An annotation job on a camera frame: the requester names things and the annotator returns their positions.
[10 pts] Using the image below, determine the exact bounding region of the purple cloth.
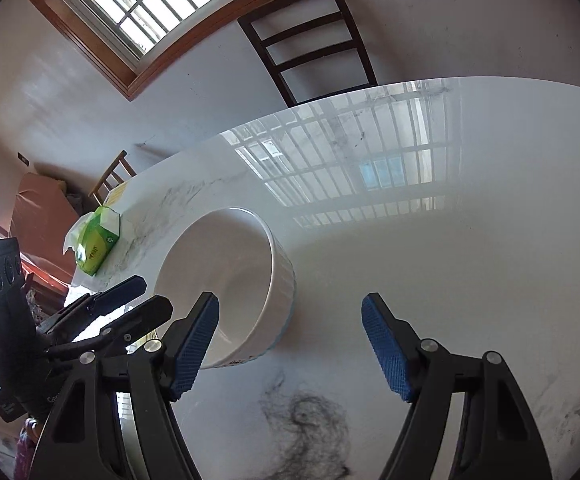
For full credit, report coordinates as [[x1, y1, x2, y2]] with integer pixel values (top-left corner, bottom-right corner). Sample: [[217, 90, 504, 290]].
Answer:
[[14, 419, 38, 480]]

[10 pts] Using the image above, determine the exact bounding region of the wood-framed window with grille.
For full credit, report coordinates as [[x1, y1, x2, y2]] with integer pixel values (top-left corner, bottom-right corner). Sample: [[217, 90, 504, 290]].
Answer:
[[17, 0, 385, 103]]

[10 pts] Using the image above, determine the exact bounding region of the brown covered furniture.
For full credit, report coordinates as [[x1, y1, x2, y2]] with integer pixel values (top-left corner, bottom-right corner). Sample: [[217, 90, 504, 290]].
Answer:
[[10, 172, 86, 266]]

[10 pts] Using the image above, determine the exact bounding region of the yellow sticker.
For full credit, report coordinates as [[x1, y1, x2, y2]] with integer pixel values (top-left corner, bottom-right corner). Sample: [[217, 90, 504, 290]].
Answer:
[[101, 187, 130, 207]]

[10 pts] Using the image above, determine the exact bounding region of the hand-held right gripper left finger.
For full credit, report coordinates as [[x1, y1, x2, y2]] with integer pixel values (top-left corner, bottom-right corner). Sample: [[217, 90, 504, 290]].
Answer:
[[29, 291, 221, 480]]

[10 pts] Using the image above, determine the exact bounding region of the white bowl with blue cartoon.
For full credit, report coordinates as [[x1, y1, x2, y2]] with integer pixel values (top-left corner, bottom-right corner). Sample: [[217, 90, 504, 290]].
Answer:
[[154, 206, 297, 370]]

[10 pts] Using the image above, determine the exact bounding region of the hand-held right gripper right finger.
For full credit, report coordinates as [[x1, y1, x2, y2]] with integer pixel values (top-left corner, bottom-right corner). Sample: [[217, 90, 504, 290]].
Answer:
[[361, 292, 554, 480]]

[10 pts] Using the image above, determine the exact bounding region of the dark wooden ladder-back chair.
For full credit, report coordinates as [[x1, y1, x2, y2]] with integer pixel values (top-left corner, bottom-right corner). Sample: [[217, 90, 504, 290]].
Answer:
[[237, 0, 379, 107]]

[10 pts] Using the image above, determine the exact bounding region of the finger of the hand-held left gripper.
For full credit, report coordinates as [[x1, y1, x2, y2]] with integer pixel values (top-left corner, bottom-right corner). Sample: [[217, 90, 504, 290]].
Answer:
[[37, 275, 147, 336], [47, 295, 173, 358]]

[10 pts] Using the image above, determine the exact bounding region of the small light wooden chair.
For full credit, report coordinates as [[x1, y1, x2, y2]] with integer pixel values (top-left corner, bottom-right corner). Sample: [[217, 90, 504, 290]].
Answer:
[[89, 150, 137, 206]]

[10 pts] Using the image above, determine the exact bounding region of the green tissue pack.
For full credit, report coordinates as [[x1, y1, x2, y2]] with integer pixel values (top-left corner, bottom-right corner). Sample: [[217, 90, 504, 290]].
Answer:
[[62, 205, 122, 276]]

